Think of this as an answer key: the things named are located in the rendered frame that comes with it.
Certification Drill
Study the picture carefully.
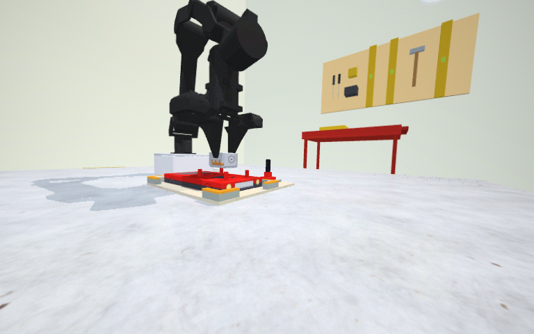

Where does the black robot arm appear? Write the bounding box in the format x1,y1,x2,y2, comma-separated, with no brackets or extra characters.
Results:
168,0,268,154

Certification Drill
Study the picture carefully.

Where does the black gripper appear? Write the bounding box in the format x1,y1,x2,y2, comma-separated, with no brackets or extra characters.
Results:
169,72,263,158

